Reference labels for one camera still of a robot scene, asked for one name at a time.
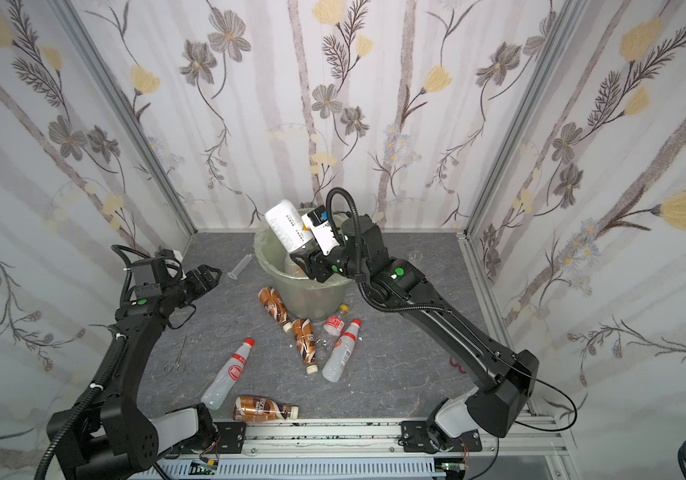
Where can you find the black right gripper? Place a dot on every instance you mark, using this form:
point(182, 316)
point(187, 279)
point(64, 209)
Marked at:
point(310, 262)

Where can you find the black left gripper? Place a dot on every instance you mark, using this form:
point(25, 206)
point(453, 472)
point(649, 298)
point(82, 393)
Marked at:
point(194, 281)

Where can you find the white bottle yellow V label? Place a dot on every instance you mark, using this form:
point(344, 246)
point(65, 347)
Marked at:
point(287, 224)

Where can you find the brown bottle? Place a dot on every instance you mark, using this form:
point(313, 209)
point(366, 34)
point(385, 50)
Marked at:
point(305, 341)
point(252, 409)
point(274, 305)

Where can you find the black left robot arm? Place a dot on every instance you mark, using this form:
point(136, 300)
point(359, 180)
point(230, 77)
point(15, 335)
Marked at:
point(105, 435)

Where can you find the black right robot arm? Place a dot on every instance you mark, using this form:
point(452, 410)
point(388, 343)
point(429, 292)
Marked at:
point(504, 380)

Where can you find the green plastic waste bin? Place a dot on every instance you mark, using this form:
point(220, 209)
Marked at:
point(303, 298)

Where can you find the clear bottle yellow cap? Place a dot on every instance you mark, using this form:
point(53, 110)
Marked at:
point(330, 331)

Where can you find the metal surgical scissors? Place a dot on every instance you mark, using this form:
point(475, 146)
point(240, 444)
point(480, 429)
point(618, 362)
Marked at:
point(177, 365)

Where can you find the white bottle red cap right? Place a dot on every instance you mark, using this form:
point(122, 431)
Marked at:
point(342, 352)

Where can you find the white bottle red cap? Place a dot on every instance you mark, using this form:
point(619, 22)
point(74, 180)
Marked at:
point(342, 352)
point(217, 392)

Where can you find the small clear glass cup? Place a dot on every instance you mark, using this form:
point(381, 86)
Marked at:
point(415, 257)

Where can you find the white bottle red cap left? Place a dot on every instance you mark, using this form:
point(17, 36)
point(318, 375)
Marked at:
point(217, 392)

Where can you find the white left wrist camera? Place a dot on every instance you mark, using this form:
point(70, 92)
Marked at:
point(171, 262)

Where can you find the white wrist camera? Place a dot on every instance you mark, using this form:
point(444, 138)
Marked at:
point(318, 222)
point(171, 262)

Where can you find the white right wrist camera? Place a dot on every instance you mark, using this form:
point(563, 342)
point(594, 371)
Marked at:
point(318, 222)

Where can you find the red handled scissors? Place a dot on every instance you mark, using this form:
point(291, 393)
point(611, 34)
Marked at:
point(457, 365)

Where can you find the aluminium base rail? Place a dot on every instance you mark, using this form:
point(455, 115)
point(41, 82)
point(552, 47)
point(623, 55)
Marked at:
point(355, 449)

